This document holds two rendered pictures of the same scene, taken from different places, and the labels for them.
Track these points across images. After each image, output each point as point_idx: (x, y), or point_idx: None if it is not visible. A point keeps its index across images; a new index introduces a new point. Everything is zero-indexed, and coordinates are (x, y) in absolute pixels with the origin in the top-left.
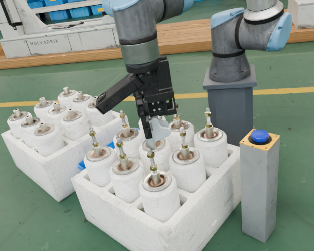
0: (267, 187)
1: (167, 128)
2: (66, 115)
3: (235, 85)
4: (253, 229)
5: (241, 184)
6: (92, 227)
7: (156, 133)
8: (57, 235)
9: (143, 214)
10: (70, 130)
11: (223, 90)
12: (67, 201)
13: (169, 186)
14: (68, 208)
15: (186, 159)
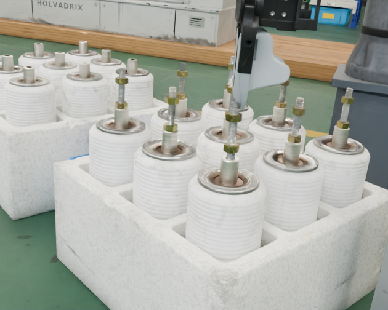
0: None
1: (285, 64)
2: (73, 73)
3: None
4: None
5: None
6: (64, 274)
7: (261, 69)
8: None
9: (183, 240)
10: (73, 97)
11: (366, 96)
12: (28, 223)
13: (254, 192)
14: (28, 234)
15: (291, 165)
